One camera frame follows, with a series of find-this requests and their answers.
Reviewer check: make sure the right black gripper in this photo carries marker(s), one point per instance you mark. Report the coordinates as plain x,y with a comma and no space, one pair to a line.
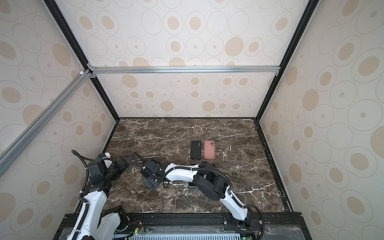
148,181

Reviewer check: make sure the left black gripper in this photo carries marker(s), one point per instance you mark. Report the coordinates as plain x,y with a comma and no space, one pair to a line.
121,167

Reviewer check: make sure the black phone case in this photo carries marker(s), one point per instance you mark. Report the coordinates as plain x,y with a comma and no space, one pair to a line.
196,150

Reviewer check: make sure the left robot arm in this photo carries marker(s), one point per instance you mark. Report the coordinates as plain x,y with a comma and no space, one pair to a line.
93,222

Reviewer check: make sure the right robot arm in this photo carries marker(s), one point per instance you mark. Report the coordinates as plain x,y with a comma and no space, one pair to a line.
214,184

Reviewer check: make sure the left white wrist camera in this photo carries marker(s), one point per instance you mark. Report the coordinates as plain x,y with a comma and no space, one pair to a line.
105,156

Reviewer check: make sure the horizontal aluminium rail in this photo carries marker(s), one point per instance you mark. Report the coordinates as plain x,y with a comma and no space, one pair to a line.
185,70

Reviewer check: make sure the diagonal aluminium rail left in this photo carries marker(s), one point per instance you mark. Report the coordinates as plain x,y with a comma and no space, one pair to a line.
27,136

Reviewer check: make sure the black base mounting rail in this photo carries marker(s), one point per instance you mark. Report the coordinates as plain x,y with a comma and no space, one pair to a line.
209,226

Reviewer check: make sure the black frame post left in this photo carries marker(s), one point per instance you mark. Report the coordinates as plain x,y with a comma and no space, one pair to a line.
63,25

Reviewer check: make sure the black frame post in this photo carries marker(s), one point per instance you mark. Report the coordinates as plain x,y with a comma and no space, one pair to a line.
63,25
302,25

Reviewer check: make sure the black frame post right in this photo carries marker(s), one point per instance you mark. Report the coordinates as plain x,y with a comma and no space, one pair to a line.
302,25

